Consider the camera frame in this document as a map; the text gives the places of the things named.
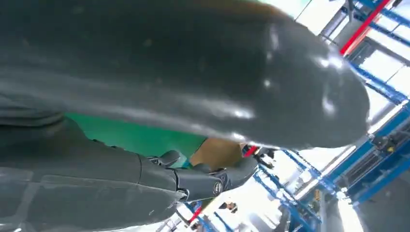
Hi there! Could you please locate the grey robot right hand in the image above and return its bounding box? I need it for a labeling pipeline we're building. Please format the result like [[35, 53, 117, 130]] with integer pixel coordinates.
[[0, 0, 370, 232]]

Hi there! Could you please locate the blue steel rack frame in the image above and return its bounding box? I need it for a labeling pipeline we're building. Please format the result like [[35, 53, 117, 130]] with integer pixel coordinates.
[[186, 0, 410, 232]]

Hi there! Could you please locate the green table mat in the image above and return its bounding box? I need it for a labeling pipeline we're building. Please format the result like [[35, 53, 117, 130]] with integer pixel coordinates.
[[65, 112, 208, 168]]

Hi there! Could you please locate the open cardboard box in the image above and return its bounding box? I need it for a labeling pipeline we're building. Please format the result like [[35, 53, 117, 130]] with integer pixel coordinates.
[[190, 137, 247, 171]]

